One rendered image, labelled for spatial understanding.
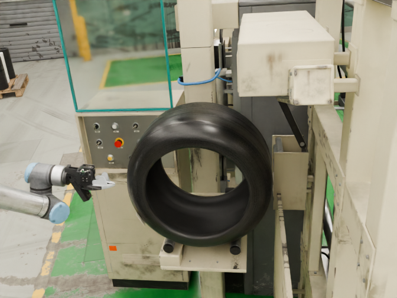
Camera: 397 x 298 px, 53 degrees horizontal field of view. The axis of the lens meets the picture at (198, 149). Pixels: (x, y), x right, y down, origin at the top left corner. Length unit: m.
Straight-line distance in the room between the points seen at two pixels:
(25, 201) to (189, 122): 0.69
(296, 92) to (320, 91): 0.06
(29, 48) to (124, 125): 8.78
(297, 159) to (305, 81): 0.84
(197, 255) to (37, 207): 0.70
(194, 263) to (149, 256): 0.92
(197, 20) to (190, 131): 0.50
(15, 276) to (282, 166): 2.21
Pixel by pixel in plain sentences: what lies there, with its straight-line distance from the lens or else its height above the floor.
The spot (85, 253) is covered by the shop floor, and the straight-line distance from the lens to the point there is 3.30.
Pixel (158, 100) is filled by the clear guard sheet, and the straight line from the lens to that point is 2.15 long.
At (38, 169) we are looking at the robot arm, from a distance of 1.80.
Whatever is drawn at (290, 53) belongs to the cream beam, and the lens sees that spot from 1.08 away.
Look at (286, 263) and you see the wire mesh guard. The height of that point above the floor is 1.00.
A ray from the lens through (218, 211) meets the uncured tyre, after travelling 1.87.
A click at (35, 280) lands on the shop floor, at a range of 3.21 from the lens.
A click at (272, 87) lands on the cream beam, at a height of 1.66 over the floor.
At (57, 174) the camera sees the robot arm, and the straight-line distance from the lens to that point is 1.76.
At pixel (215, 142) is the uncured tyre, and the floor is 1.40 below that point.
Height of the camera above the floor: 1.98
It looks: 25 degrees down
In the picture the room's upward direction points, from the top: 4 degrees counter-clockwise
